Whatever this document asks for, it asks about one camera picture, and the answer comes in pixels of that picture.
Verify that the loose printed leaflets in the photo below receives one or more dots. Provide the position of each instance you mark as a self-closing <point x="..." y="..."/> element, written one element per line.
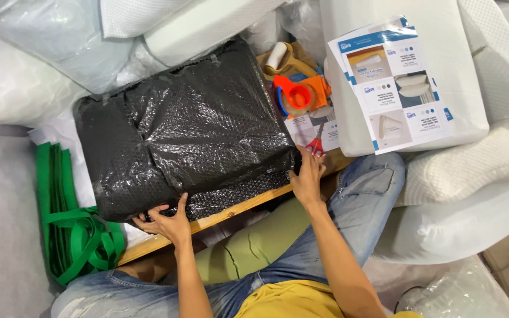
<point x="307" y="128"/>

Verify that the white mesh pillow cover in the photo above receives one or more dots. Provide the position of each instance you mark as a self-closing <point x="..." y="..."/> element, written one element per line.
<point x="135" y="15"/>

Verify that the large plastic-wrapped white pillow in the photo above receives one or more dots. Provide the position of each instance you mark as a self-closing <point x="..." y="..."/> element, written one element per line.
<point x="11" y="88"/>

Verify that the black bubble-wrapped package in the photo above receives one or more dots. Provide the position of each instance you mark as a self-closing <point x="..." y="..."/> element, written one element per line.
<point x="184" y="128"/>

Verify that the smooth white foam pillow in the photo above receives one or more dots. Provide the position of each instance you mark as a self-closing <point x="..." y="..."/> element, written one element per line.
<point x="453" y="66"/>

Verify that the white paper roll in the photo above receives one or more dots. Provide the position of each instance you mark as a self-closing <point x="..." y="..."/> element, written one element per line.
<point x="276" y="55"/>

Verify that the low wooden table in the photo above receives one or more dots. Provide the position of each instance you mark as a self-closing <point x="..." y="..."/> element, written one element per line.
<point x="219" y="216"/>

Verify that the white rolled foam pillow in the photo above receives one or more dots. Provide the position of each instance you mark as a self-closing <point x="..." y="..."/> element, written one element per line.
<point x="197" y="26"/>

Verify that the stack of printed pillow leaflets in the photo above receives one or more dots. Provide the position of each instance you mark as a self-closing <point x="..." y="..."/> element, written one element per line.
<point x="396" y="84"/>

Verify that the white textured contour pillow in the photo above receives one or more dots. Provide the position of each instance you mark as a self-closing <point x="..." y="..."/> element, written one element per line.
<point x="506" y="57"/>

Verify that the plastic-wrapped pale pillow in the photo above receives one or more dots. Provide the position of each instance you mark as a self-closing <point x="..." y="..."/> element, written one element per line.
<point x="60" y="31"/>

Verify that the person's left hand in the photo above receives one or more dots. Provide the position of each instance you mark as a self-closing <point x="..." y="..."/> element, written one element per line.
<point x="170" y="227"/>

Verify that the stack of green fabric bags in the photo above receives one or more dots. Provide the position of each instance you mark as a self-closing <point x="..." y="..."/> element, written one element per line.
<point x="66" y="225"/>

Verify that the olive green cushion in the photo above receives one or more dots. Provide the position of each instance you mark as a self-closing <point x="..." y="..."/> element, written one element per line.
<point x="259" y="240"/>

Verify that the orange tape dispenser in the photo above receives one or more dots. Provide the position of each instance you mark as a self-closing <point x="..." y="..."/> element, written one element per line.
<point x="301" y="95"/>

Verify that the person's blue jeans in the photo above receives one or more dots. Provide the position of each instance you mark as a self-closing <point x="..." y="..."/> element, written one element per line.
<point x="325" y="247"/>

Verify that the person's yellow shirt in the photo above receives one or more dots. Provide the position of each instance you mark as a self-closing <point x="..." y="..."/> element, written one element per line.
<point x="290" y="302"/>

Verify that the person's right hand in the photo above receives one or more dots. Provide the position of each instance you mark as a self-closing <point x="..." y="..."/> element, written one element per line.
<point x="308" y="181"/>

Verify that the plain white soft pillow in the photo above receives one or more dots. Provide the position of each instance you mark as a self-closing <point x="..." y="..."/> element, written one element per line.
<point x="457" y="225"/>

